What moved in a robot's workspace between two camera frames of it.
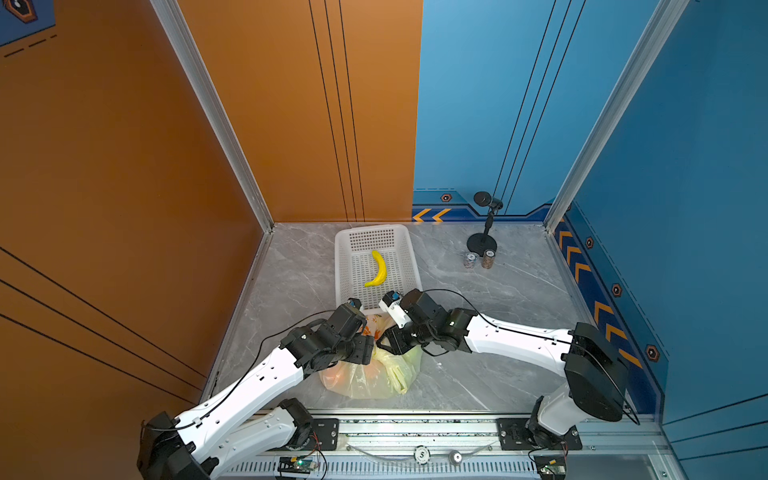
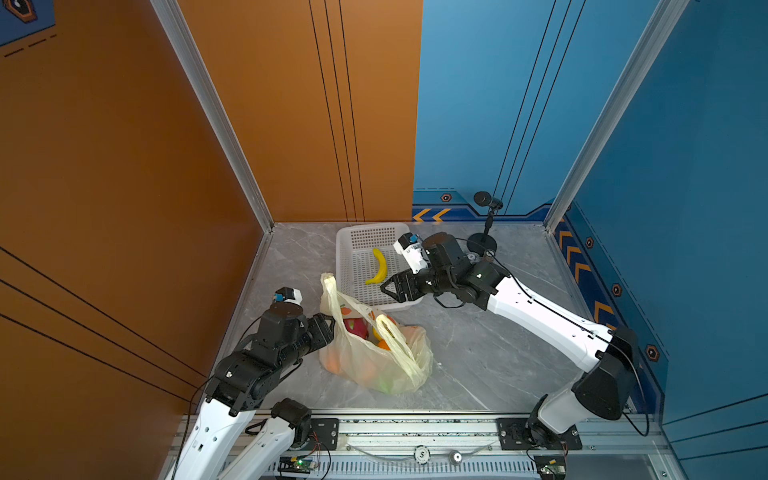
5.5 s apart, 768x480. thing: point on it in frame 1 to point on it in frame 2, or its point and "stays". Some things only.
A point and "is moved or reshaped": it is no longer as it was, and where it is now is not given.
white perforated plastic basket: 355,264 stays
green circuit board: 301,464 stays
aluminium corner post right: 667,16 stays
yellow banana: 382,270 stays
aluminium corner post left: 171,17 stays
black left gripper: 365,349 to 322,331
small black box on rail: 551,466 stays
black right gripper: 396,346 to 404,278
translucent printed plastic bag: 388,375 is moved or reshaped
